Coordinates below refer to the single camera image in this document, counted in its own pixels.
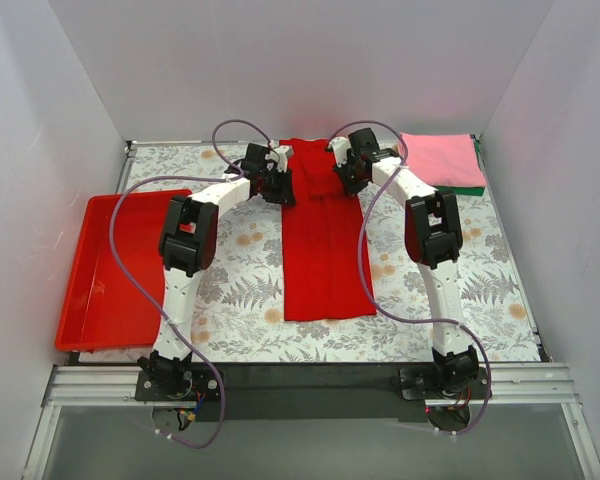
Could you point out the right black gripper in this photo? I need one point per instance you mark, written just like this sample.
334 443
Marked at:
346 176

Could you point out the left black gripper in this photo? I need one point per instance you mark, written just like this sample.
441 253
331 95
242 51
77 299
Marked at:
280 189

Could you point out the red t shirt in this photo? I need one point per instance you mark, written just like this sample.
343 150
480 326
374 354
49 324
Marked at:
319 242

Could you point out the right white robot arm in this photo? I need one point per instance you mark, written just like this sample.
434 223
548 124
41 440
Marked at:
433 241

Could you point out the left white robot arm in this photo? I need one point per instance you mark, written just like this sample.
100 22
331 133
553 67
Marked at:
187 247

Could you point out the pink folded t shirt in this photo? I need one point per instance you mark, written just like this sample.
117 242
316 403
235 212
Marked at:
422 153

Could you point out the green folded t shirt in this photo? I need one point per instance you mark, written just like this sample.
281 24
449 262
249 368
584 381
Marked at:
460 191

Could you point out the floral patterned table mat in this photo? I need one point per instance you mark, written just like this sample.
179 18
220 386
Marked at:
239 313

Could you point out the red plastic tray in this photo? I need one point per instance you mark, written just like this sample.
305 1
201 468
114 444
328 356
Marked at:
102 309

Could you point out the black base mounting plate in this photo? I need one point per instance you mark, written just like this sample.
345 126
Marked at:
309 391

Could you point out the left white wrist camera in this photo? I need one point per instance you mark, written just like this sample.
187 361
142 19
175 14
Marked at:
280 155

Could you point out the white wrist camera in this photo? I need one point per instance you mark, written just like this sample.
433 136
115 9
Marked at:
339 147
280 155

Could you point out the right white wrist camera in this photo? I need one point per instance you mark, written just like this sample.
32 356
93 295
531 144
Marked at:
339 147

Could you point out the aluminium frame rail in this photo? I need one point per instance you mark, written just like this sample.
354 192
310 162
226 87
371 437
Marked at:
530 426

